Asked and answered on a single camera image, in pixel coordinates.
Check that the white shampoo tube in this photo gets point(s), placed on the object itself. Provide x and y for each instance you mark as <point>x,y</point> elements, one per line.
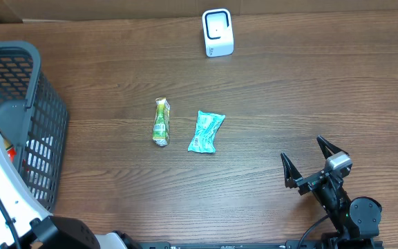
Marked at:
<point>40,161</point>

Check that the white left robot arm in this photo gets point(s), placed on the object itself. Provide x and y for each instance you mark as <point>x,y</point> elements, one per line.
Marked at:
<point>24,220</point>

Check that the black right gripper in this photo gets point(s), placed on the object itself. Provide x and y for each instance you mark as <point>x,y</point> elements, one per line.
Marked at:
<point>294,177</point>

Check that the teal snack packet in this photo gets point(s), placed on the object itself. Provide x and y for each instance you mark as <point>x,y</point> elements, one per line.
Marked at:
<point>207,126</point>

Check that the green snack bar wrapper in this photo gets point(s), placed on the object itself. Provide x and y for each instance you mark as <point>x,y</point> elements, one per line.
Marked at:
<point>161,123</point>

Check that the white barcode scanner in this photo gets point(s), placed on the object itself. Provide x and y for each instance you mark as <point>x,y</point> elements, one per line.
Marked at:
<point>218,32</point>

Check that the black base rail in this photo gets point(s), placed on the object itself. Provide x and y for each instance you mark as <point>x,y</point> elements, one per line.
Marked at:
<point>254,245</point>

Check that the orange spaghetti pack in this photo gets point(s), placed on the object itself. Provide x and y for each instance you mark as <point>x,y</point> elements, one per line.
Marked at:
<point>10,148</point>

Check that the dark grey plastic basket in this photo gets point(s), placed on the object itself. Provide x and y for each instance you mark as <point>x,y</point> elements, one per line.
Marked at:
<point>30,109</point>

